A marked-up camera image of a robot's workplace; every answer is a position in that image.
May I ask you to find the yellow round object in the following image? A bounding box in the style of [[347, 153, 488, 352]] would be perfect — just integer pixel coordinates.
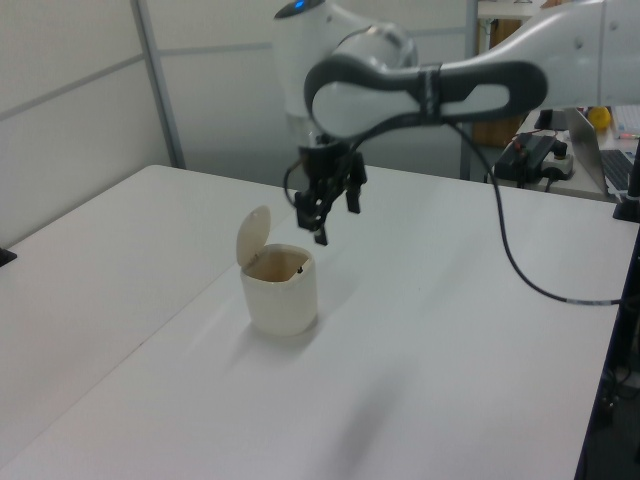
[[587, 105, 613, 133]]

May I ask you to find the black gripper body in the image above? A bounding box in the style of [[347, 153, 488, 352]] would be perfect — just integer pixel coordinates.
[[298, 141, 358, 190]]

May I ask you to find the black table frame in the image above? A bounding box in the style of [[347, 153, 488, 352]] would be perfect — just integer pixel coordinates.
[[573, 219, 640, 480]]

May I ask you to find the silver laptop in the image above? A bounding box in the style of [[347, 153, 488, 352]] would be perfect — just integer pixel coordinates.
[[563, 106, 637, 197]]

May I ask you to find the brown wooden box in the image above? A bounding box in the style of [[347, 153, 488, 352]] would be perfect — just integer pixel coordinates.
[[471, 110, 527, 149]]

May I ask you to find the small white lidded bin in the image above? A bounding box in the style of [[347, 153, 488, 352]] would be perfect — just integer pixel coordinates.
[[234, 203, 319, 338]]

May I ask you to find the black control box with button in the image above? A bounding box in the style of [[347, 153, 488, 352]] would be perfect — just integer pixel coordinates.
[[493, 132, 577, 185]]

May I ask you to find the black monitor stand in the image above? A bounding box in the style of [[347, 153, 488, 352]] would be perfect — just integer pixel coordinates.
[[534, 108, 569, 131]]

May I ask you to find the grey partition post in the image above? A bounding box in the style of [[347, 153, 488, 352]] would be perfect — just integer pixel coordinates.
[[459, 0, 482, 181], [131, 0, 187, 170]]

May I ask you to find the black clamped pole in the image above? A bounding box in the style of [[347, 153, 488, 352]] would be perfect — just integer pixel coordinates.
[[612, 133, 640, 222]]

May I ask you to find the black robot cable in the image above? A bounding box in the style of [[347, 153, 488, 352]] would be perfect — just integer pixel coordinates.
[[283, 112, 626, 308]]

